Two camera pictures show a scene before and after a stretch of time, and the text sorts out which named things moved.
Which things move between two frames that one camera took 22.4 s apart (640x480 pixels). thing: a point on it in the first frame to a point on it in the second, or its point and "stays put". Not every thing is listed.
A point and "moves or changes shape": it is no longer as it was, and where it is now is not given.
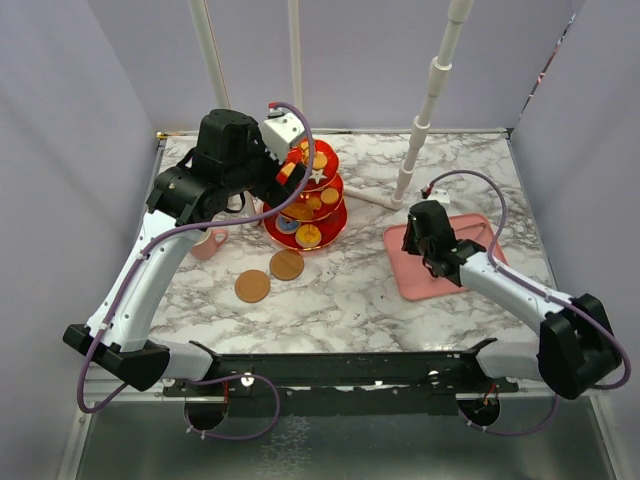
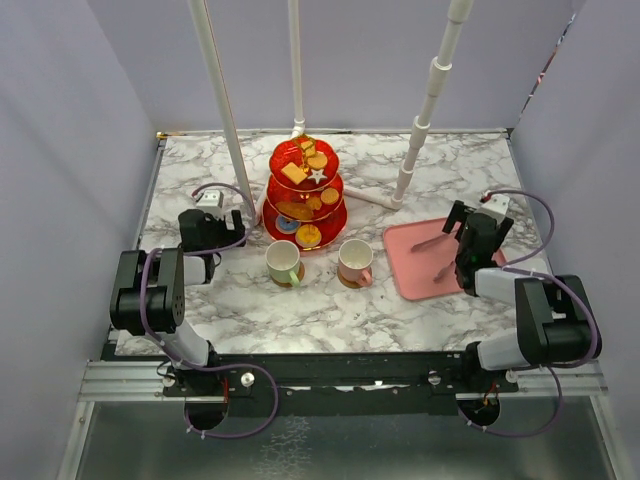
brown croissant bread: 298,210 stays put
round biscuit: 329,195 stays put
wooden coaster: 252,286 to 301,273
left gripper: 273,191 to 233,235
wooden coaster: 286,265 to 353,284
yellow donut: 308,235 stays put
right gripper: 407,244 to 460,213
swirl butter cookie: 314,203 stays put
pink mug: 206,247 moves or changes shape
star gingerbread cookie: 317,175 stays put
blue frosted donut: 287,225 stays put
